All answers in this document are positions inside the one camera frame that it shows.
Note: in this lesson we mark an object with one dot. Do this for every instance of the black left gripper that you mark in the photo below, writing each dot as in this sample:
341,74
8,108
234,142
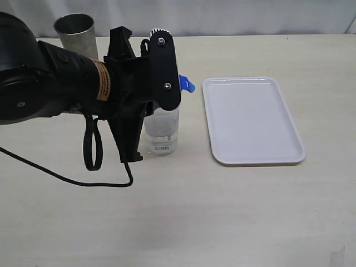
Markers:
140,84

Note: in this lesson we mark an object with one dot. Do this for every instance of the stainless steel cup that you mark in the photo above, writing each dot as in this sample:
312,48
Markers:
77,33

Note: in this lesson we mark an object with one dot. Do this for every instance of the blue plastic lid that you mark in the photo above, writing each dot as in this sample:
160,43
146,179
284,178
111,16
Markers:
185,84

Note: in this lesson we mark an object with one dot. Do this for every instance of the white rectangular plastic tray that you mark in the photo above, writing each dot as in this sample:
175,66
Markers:
249,122

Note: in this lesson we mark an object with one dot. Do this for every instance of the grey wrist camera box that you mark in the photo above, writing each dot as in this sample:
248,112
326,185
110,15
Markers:
155,30

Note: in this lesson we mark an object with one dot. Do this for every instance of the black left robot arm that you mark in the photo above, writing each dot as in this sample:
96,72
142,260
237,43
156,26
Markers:
39,79

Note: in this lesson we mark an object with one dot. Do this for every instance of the clear tall plastic container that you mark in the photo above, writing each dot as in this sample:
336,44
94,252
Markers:
161,129

